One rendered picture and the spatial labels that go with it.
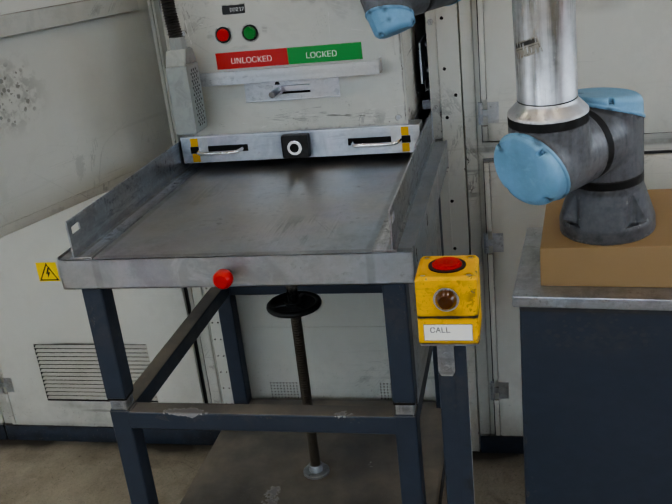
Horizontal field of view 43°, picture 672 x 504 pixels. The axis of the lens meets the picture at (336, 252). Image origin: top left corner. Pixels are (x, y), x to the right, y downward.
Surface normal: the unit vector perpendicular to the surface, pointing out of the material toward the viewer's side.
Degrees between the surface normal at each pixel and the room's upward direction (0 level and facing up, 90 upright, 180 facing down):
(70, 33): 90
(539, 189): 102
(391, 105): 90
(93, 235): 90
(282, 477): 0
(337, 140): 90
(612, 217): 76
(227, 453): 0
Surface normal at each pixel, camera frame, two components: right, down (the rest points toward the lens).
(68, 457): -0.11, -0.93
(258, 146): -0.20, 0.37
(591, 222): -0.57, 0.13
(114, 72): 0.87, 0.09
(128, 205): 0.97, -0.03
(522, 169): -0.74, 0.48
